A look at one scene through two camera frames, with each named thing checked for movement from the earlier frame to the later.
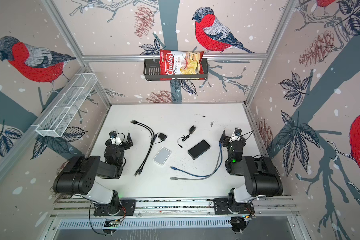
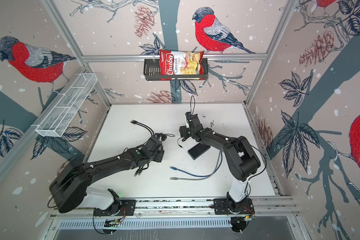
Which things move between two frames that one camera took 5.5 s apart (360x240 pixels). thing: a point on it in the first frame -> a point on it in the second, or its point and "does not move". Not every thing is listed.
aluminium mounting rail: [69, 208] does not move
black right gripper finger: [225, 141] -> [183, 131]
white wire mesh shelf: [55, 123] does not move
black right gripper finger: [237, 131] -> [188, 115]
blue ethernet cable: [211, 173] does not move
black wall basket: [152, 72] does not move
